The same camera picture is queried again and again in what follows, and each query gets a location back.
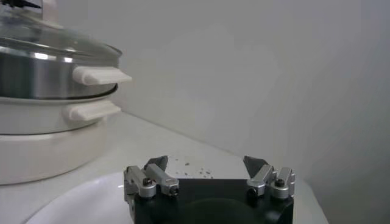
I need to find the round white plate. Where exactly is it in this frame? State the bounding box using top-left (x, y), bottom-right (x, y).
top-left (26, 170), bottom-right (135, 224)

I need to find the dark crumb scatter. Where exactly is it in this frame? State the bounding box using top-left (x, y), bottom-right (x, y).
top-left (174, 156), bottom-right (215, 180)

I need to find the perforated steel steamer basket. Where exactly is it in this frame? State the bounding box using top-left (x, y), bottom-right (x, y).
top-left (0, 45), bottom-right (133, 100)

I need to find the white electric cooker pot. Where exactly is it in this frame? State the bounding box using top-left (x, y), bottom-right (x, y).
top-left (0, 91), bottom-right (122, 186)

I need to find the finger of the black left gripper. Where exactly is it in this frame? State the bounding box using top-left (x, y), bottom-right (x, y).
top-left (0, 0), bottom-right (43, 9)

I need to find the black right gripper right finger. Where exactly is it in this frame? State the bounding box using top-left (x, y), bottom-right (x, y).
top-left (243, 155), bottom-right (296, 200)

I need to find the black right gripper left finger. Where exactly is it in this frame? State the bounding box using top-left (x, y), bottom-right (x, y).
top-left (123, 155), bottom-right (180, 200)

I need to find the round glass pot lid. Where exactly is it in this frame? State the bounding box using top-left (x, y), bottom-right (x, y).
top-left (0, 0), bottom-right (123, 61)

